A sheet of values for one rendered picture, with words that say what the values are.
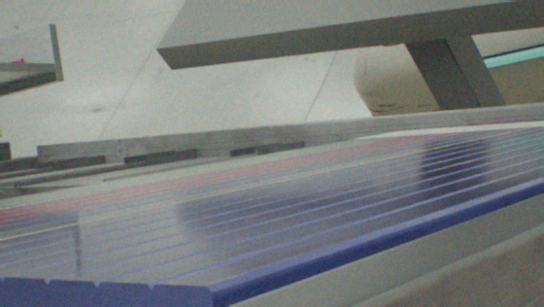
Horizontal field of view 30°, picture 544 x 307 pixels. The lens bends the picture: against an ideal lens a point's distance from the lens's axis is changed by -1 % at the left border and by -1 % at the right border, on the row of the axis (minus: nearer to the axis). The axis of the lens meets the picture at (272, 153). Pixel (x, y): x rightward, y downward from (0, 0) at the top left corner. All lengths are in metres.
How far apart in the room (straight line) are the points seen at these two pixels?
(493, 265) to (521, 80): 1.36
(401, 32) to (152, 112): 1.36
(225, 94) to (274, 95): 0.15
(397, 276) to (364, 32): 0.95
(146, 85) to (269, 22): 1.32
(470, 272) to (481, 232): 0.02
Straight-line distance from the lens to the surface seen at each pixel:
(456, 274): 0.17
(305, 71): 2.16
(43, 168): 0.90
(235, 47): 1.21
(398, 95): 1.59
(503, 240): 0.19
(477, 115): 0.70
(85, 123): 2.52
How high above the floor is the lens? 1.19
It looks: 36 degrees down
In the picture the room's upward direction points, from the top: 36 degrees counter-clockwise
